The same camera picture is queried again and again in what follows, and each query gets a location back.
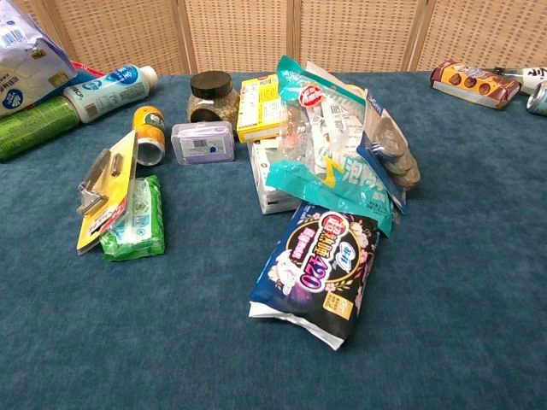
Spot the white purple tissue pack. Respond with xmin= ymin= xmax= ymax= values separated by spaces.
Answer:
xmin=0 ymin=0 xmax=79 ymax=119

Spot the white box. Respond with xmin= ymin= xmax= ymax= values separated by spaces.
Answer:
xmin=246 ymin=138 xmax=305 ymax=216

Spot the dark blue sanitary pad pack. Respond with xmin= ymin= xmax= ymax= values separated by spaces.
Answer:
xmin=249 ymin=201 xmax=381 ymax=352

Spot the green wet wipes pack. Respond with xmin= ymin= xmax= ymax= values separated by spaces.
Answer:
xmin=99 ymin=174 xmax=166 ymax=262

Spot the white blue plastic bottle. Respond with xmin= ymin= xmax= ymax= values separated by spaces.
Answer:
xmin=62 ymin=64 xmax=159 ymax=125

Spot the orange green drink can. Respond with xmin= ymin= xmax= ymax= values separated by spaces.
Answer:
xmin=132 ymin=105 xmax=166 ymax=167

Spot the yellow card razor pack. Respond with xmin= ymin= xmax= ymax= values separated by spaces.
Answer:
xmin=76 ymin=129 xmax=140 ymax=256

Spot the black lid glass spice jar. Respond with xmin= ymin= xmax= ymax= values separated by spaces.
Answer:
xmin=186 ymin=71 xmax=240 ymax=126

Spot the blue card battery pack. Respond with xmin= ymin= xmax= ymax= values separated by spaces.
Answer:
xmin=356 ymin=88 xmax=422 ymax=215

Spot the red flat package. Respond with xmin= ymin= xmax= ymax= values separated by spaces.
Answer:
xmin=70 ymin=61 xmax=106 ymax=79

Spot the clear purple plastic case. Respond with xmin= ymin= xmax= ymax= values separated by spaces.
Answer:
xmin=170 ymin=120 xmax=236 ymax=166

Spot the blue velvet table cloth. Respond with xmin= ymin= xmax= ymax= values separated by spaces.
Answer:
xmin=0 ymin=70 xmax=547 ymax=410

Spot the green cylindrical can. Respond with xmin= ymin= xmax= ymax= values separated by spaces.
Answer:
xmin=0 ymin=95 xmax=82 ymax=162

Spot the silver drink can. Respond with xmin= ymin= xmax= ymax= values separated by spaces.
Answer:
xmin=526 ymin=80 xmax=547 ymax=117

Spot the brown cookie package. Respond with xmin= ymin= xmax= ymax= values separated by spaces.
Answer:
xmin=429 ymin=61 xmax=522 ymax=110

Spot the woven rattan folding screen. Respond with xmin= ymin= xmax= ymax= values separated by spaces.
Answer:
xmin=15 ymin=0 xmax=547 ymax=74

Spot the yellow cardboard box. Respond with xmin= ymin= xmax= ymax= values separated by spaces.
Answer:
xmin=236 ymin=73 xmax=289 ymax=144

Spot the teal clear sachet bag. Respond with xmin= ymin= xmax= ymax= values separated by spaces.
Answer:
xmin=265 ymin=55 xmax=395 ymax=238

